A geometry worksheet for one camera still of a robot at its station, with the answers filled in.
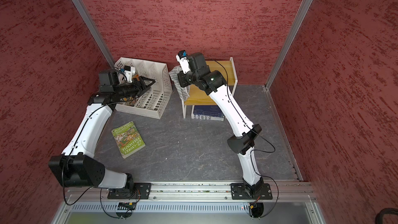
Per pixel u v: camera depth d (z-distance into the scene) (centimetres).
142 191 74
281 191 76
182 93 73
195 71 53
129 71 69
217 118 99
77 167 40
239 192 73
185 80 63
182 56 61
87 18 83
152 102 103
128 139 89
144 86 66
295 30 89
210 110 97
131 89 65
